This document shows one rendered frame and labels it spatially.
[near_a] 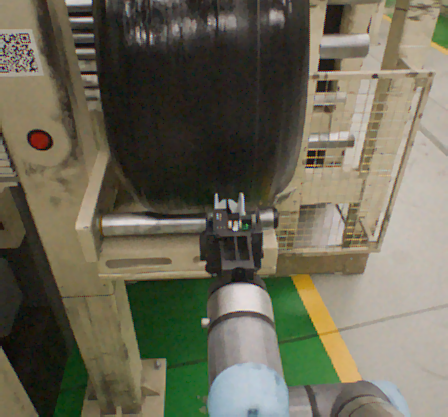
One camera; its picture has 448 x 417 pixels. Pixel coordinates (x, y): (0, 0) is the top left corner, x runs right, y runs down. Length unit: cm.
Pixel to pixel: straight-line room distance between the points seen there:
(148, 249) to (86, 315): 38
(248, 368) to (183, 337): 135
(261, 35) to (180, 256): 47
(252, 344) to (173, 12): 39
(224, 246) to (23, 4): 47
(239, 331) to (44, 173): 56
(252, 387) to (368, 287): 161
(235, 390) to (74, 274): 72
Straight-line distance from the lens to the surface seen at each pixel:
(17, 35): 79
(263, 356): 45
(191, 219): 85
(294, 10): 60
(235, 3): 58
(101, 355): 135
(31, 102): 83
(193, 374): 170
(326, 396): 55
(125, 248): 88
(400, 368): 182
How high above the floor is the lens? 148
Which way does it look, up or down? 38 degrees down
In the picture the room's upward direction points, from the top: straight up
